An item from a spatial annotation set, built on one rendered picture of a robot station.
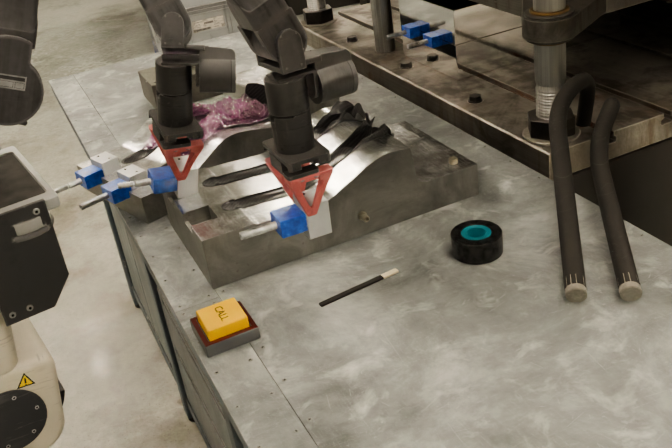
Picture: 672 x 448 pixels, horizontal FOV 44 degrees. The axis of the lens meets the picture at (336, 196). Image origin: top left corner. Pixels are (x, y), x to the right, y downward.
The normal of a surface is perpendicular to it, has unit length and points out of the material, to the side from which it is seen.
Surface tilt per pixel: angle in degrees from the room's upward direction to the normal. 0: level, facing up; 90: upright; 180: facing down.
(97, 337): 0
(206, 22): 92
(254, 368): 0
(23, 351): 8
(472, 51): 90
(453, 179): 90
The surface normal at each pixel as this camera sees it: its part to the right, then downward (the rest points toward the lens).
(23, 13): 0.56, 0.11
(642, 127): 0.42, 0.37
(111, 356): -0.14, -0.88
